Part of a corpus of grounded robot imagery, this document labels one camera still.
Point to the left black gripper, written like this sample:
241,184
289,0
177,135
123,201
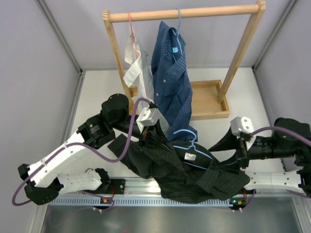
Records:
159,128

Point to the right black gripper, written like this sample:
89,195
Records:
229,141

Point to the light blue hanger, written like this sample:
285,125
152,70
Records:
193,154

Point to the black striped shirt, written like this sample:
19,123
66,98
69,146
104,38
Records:
179,181

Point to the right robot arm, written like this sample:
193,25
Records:
286,133

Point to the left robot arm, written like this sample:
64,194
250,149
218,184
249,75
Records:
44,180

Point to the blue checked shirt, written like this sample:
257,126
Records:
172,88

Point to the white shirt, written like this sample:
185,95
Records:
139,75

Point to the blue hanger with shirt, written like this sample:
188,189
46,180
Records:
178,29

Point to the wooden clothes rack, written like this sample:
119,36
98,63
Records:
209,97

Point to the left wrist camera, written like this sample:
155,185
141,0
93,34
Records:
147,117

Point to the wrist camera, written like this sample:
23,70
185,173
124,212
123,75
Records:
147,117
242,127

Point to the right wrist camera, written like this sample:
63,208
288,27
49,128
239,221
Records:
242,127

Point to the aluminium mounting rail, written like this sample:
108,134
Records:
136,187

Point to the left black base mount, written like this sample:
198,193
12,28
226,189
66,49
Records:
116,187

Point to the pink wire hanger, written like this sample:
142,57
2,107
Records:
133,34

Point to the slotted grey cable duct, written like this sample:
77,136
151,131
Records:
86,200

